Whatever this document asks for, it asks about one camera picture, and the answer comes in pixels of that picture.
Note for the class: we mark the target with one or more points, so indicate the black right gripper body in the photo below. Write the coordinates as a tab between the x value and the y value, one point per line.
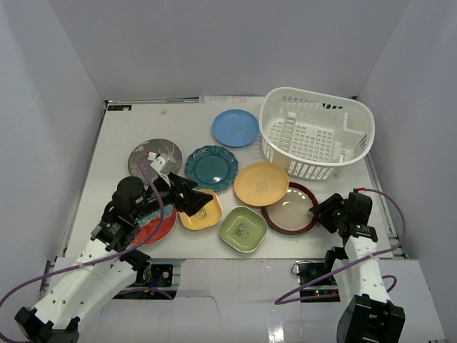
345	216

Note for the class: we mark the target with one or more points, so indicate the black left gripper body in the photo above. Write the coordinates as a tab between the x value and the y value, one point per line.
179	193

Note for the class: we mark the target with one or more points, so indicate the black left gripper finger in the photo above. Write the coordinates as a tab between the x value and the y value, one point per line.
193	201
181	187

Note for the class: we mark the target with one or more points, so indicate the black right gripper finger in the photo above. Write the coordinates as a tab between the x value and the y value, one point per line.
330	223
329	210

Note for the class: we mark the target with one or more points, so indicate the dark red rimmed plate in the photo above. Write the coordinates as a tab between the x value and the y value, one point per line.
291	214

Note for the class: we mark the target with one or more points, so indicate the grey reindeer plate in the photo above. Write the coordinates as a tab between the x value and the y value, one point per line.
157	146

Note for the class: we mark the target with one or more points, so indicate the white plastic dish bin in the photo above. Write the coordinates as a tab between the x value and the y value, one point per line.
314	136

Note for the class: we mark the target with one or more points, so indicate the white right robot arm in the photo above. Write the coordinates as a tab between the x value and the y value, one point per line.
370	315

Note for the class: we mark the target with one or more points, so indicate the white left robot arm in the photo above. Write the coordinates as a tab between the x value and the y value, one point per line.
110	261

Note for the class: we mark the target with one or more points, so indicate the yellow square panda dish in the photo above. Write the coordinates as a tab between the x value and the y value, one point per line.
208	216

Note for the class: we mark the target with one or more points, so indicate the red teal flower plate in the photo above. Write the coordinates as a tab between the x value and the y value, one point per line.
148	226

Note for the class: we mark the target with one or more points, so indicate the teal scalloped plate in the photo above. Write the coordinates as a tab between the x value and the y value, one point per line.
212	167

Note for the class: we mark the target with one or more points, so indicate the green square panda dish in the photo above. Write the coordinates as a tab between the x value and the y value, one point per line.
243	229

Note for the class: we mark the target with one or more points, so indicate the orange round plate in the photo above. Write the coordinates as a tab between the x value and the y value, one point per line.
261	184

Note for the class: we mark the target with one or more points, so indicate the light blue round plate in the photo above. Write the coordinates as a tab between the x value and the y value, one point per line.
235	128

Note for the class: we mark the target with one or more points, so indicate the black label sticker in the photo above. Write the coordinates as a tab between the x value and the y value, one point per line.
116	107

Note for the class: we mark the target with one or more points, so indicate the paper sheets behind table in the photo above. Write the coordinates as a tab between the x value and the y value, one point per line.
231	99

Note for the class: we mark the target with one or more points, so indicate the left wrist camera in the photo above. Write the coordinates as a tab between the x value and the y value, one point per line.
162	164

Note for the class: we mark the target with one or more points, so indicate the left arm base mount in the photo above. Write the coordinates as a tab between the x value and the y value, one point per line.
160	282

